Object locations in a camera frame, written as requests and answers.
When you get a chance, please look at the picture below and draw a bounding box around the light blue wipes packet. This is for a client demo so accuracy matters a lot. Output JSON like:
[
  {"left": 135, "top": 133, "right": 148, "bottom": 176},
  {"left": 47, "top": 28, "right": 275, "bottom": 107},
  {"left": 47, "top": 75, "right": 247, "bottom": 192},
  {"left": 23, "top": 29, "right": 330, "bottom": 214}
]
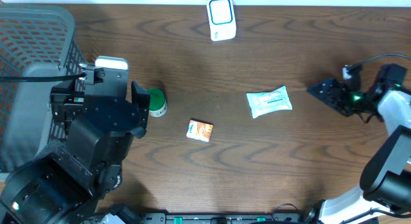
[{"left": 246, "top": 86, "right": 293, "bottom": 119}]

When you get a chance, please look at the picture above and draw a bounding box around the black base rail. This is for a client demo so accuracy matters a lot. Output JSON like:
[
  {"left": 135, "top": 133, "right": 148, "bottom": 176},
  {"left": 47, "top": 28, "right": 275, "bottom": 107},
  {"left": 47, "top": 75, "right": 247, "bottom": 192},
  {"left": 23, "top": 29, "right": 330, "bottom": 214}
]
[{"left": 137, "top": 212, "right": 302, "bottom": 224}]

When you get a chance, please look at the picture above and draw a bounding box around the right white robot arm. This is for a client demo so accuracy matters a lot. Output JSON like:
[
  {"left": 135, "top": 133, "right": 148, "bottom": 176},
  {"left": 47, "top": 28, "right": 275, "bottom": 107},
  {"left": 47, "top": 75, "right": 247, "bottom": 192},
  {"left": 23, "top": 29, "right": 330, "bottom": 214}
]
[{"left": 303, "top": 64, "right": 410, "bottom": 223}]

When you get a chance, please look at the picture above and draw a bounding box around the green lid jar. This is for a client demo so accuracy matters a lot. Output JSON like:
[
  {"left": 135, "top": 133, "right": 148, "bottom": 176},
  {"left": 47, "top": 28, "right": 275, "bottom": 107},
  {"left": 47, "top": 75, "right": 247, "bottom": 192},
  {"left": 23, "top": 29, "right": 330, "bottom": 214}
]
[{"left": 148, "top": 88, "right": 168, "bottom": 117}]

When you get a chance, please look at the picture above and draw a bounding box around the grey plastic shopping basket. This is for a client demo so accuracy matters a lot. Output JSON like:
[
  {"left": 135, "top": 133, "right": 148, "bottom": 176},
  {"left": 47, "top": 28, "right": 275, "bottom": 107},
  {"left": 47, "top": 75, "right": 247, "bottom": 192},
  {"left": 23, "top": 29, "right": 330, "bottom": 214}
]
[{"left": 1, "top": 4, "right": 84, "bottom": 176}]

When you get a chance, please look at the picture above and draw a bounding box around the left black camera cable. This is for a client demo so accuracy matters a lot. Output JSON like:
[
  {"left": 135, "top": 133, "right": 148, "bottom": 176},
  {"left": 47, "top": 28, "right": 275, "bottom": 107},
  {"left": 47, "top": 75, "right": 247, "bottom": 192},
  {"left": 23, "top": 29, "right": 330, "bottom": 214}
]
[{"left": 0, "top": 72, "right": 87, "bottom": 83}]

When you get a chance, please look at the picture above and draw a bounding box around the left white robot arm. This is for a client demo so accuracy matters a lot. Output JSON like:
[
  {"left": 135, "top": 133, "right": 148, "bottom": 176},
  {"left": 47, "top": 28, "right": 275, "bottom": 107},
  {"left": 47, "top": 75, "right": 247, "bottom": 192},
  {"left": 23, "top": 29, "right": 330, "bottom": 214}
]
[{"left": 1, "top": 65, "right": 150, "bottom": 223}]

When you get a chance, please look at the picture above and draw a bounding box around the small orange tissue pack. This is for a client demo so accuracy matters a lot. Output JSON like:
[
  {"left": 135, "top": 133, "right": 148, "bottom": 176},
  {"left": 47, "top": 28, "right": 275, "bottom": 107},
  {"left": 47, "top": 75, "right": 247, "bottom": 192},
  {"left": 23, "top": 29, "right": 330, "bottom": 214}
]
[{"left": 186, "top": 119, "right": 214, "bottom": 142}]

